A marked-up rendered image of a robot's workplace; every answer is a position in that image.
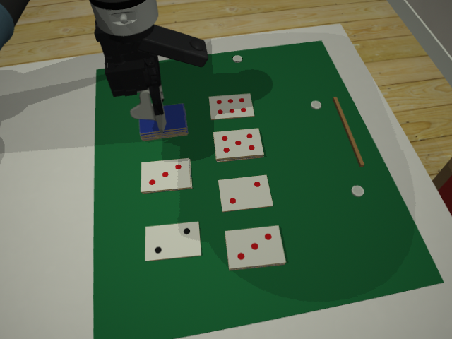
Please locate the brown thin wooden strip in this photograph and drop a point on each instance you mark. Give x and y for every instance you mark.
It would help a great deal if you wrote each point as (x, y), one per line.
(348, 132)

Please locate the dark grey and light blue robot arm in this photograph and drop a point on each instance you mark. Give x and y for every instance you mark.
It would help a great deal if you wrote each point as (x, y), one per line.
(123, 18)

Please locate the blue rectangular tile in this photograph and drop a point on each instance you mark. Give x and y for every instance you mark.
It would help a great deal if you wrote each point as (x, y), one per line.
(175, 119)

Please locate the green felt mat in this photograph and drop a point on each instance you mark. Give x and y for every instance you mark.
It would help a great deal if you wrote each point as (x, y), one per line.
(339, 248)

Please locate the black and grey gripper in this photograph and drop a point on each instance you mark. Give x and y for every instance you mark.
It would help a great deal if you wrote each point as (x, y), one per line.
(130, 70)

